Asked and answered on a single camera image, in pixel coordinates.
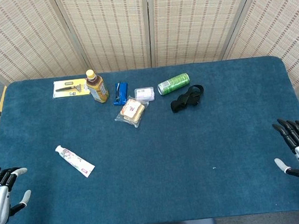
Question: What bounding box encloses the white tube with print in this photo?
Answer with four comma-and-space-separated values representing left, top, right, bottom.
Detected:
54, 142, 96, 181

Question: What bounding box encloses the razor on yellow card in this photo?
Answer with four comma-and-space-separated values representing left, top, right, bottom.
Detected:
51, 77, 92, 99

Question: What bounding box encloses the yellow-capped tea bottle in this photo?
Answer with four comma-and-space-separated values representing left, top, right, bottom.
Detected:
84, 68, 111, 105

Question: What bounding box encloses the green drink can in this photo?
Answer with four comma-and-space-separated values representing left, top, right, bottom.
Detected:
156, 72, 192, 97

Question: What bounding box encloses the blue table mat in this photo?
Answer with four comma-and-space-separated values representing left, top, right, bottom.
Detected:
0, 52, 299, 224

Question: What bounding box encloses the bagged sliced bread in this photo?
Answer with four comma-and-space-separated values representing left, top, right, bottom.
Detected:
112, 94, 152, 130

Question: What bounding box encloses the blue plastic package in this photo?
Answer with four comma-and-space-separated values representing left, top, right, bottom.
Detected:
111, 81, 130, 107

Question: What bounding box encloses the clear purple plastic box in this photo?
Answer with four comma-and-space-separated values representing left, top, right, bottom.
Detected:
133, 86, 156, 103

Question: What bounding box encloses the bamboo folding screen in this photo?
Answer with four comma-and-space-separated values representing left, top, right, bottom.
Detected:
0, 0, 299, 126

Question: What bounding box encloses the black fabric strap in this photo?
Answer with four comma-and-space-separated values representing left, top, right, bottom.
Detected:
168, 84, 206, 114

